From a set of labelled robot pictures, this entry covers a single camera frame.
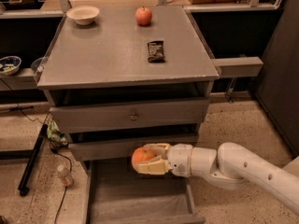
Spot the clear plastic cup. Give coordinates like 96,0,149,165
31,57,48,73

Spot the black floor cable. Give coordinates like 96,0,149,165
0,77,73,224

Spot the white board corner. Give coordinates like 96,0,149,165
283,156,299,177

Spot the green snack bag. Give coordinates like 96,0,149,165
47,120,68,147

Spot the grey middle drawer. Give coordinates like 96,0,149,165
69,133,198,161

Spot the clear plastic bottle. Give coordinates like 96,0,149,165
57,165,73,187

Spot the red apple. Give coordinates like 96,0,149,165
135,7,152,26

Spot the grey side shelf beam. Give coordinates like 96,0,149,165
212,57,263,78

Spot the blue patterned bowl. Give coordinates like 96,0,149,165
0,56,21,76

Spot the black metal leg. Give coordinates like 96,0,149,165
18,124,48,197

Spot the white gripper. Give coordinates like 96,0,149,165
134,143,192,177

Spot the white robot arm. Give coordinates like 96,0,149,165
131,142,299,214

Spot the grey drawer cabinet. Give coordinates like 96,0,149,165
36,5,220,224

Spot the grey top drawer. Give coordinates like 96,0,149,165
50,98,209,133

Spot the dark snack bar packet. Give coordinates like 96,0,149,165
148,41,164,63

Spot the orange fruit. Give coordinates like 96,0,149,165
131,147,155,171

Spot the beige bowl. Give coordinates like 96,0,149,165
66,6,99,25

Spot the grey open bottom drawer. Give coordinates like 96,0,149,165
82,158,206,224

